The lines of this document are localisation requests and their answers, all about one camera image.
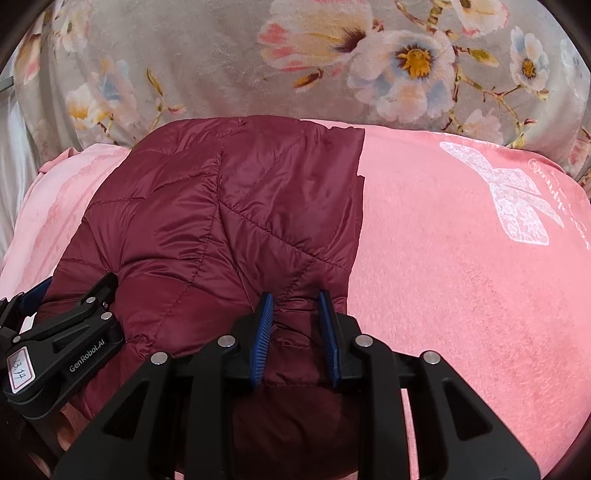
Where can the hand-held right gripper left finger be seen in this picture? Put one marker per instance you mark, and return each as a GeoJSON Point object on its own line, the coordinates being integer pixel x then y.
{"type": "Point", "coordinates": [263, 332]}

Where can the person's left hand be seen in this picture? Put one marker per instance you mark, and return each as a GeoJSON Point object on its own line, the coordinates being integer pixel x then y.
{"type": "Point", "coordinates": [74, 427]}

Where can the white cloth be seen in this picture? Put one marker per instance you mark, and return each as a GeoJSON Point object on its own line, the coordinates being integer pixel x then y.
{"type": "Point", "coordinates": [14, 184]}

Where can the pink fleece blanket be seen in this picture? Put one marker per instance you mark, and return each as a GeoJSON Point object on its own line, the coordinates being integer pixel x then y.
{"type": "Point", "coordinates": [461, 277]}

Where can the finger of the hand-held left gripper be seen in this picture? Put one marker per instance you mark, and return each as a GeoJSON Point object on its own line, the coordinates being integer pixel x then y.
{"type": "Point", "coordinates": [34, 295]}
{"type": "Point", "coordinates": [92, 295]}

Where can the maroon quilted puffer jacket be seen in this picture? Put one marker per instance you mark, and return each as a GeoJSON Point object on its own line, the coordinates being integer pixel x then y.
{"type": "Point", "coordinates": [207, 230]}

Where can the grey metal rail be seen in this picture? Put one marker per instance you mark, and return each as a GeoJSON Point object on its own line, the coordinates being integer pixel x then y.
{"type": "Point", "coordinates": [5, 84]}

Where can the grey floral blanket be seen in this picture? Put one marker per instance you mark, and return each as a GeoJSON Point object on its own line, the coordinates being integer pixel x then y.
{"type": "Point", "coordinates": [207, 60]}

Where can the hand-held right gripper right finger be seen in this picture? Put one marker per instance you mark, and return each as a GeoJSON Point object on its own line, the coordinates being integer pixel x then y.
{"type": "Point", "coordinates": [328, 332]}

